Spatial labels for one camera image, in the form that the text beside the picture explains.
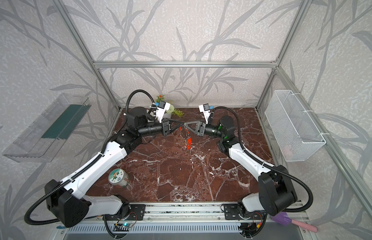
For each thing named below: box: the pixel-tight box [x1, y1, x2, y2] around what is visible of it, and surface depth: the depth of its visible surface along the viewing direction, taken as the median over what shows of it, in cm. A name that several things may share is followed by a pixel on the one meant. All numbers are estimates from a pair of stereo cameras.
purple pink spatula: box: [270, 212, 318, 233], surface depth 72 cm
